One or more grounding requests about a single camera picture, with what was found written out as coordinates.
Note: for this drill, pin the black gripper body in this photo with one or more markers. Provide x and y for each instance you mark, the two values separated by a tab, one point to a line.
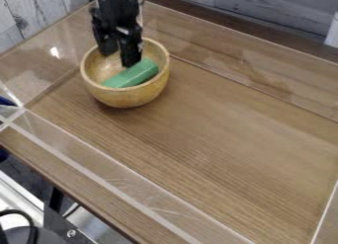
115	18

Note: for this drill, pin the black metal bracket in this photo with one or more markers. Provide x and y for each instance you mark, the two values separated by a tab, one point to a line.
62	232

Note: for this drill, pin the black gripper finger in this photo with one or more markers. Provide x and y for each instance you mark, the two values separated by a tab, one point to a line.
131	48
107	43

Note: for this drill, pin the black table leg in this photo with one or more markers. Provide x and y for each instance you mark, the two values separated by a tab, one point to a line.
56	200

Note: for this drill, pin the brown wooden bowl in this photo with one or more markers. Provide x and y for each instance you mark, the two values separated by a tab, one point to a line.
98	68

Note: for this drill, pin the clear acrylic tray enclosure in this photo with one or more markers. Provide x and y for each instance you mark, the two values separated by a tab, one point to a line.
227	161

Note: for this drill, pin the green rectangular block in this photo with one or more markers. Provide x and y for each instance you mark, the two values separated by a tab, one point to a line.
134	75

